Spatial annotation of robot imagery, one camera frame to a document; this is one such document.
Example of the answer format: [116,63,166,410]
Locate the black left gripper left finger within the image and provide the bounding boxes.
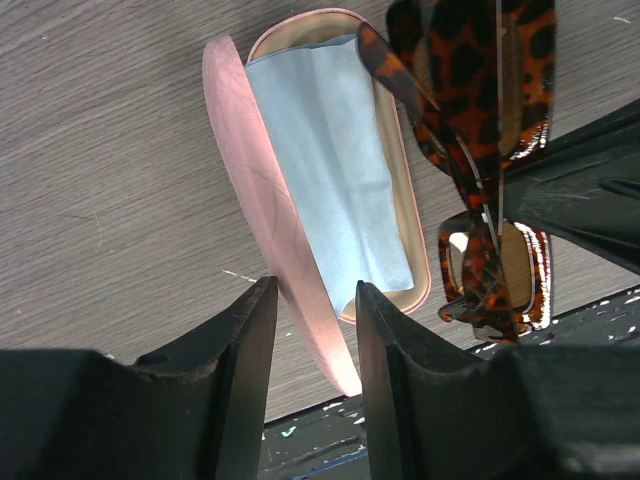
[1,277,278,479]

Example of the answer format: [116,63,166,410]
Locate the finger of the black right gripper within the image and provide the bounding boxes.
[504,100,639,274]

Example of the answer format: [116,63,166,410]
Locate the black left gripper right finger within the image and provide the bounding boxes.
[354,280,640,480]

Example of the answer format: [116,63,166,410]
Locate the tortoiseshell brown sunglasses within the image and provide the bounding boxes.
[356,1,556,344]

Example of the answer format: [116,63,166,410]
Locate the pink glasses case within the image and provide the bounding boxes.
[202,8,431,396]

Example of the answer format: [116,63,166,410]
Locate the light blue cloth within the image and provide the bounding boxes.
[245,34,414,315]

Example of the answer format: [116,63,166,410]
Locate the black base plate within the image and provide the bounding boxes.
[257,287,640,480]

